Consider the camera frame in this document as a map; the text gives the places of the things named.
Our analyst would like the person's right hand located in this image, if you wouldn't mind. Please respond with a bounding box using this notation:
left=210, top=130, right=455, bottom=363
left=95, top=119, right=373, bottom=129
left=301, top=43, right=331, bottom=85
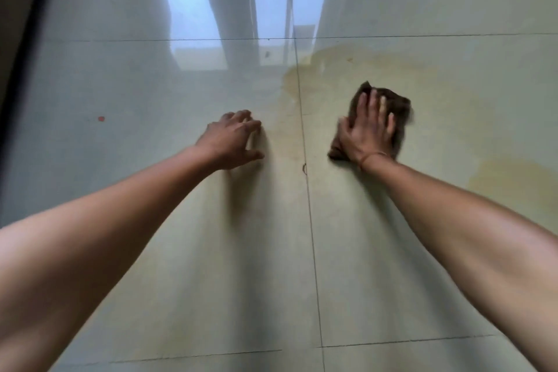
left=338, top=89, right=397, bottom=170

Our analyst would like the person's left hand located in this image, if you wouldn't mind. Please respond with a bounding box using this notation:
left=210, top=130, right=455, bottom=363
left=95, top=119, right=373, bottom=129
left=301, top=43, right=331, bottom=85
left=194, top=110, right=265, bottom=171

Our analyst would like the brown cleaning cloth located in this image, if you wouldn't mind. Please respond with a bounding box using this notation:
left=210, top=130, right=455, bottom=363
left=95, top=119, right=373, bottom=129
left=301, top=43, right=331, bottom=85
left=328, top=81, right=414, bottom=162

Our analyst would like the person's left forearm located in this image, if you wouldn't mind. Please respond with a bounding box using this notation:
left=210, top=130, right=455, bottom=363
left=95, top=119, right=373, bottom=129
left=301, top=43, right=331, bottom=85
left=0, top=144, right=224, bottom=372

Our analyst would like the person's right forearm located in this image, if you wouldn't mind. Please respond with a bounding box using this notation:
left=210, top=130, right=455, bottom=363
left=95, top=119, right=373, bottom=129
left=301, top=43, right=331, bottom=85
left=361, top=153, right=558, bottom=372

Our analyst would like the orange string wristband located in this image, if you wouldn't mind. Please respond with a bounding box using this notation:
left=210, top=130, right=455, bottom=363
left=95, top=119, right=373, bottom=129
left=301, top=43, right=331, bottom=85
left=360, top=151, right=389, bottom=171

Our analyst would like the dark door frame strip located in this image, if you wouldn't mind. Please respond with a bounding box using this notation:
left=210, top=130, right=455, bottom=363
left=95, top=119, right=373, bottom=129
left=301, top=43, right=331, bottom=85
left=0, top=0, right=62, bottom=133

